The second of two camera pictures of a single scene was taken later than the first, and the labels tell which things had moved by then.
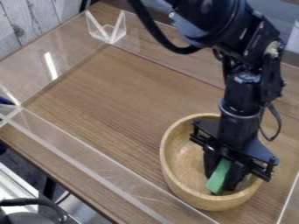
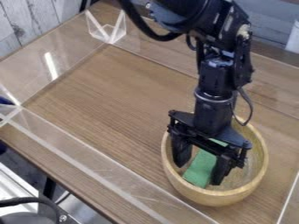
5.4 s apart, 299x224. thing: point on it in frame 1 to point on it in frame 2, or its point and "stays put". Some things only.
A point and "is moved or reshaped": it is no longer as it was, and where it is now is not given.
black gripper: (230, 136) to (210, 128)
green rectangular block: (218, 178) is moved or reshaped
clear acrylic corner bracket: (107, 32) stays put
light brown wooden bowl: (182, 165) stays put
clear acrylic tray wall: (91, 91) stays put
